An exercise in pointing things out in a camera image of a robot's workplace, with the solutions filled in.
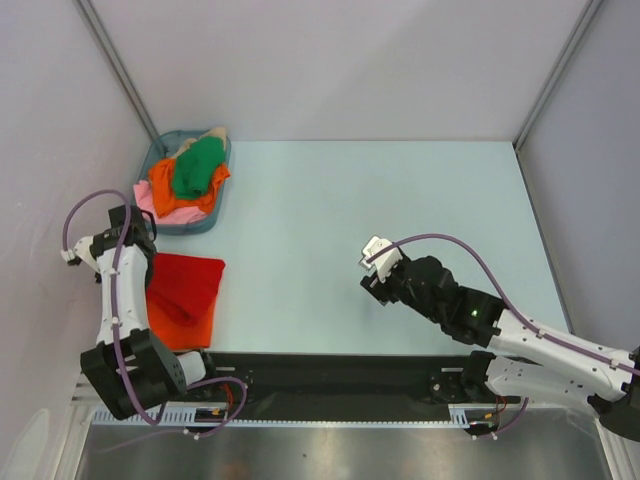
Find green garment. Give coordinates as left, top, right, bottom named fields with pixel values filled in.
left=172, top=136, right=226, bottom=200

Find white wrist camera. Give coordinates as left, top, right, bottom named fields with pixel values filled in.
left=359, top=235, right=403, bottom=283
left=60, top=236, right=99, bottom=272

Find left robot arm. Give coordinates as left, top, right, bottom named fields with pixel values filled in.
left=72, top=205, right=221, bottom=420

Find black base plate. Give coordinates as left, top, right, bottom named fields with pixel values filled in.
left=189, top=349, right=584, bottom=424

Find left aluminium corner post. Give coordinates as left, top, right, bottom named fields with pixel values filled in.
left=72, top=0, right=160, bottom=143

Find right aluminium corner post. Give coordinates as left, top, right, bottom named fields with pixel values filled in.
left=512, top=0, right=608, bottom=155

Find pink garment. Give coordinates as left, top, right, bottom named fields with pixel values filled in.
left=133, top=180, right=207, bottom=225

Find orange garment in basket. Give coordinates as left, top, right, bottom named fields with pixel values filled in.
left=148, top=158, right=231, bottom=218

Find white slotted cable duct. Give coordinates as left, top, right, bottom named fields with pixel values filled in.
left=91, top=404, right=492, bottom=429

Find beige garment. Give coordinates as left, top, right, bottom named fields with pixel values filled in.
left=172, top=126, right=228, bottom=159

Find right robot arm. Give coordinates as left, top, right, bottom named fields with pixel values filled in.
left=360, top=250, right=639, bottom=441

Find aluminium corner post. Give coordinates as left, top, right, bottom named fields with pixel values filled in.
left=512, top=0, right=608, bottom=155
left=72, top=0, right=160, bottom=143

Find blue plastic basket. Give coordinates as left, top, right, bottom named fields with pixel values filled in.
left=133, top=130, right=231, bottom=235

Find red t shirt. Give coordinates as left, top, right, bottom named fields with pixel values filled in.
left=146, top=253, right=226, bottom=327

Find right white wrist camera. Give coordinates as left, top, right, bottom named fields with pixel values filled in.
left=359, top=235, right=403, bottom=283

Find folded orange t shirt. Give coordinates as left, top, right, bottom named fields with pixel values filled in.
left=147, top=302, right=216, bottom=351

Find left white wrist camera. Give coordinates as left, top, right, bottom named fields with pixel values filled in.
left=60, top=236, right=99, bottom=272

